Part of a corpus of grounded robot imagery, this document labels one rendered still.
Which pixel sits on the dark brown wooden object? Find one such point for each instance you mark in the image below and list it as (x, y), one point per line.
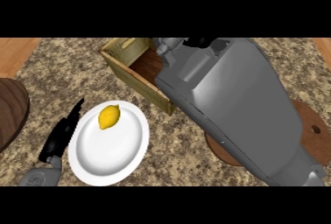
(11, 112)

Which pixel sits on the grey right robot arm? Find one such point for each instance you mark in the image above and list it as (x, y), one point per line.
(241, 110)

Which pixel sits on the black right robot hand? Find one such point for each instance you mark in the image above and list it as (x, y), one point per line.
(200, 41)

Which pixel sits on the white oval plate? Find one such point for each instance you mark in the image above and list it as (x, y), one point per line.
(108, 143)

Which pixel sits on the square wicker basket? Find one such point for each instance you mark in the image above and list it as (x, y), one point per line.
(138, 70)

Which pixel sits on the round brown cutting board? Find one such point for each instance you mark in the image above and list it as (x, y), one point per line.
(312, 131)

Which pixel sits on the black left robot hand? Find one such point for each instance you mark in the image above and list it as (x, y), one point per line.
(59, 134)

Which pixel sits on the yellow lemon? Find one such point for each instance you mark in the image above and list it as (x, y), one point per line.
(108, 116)

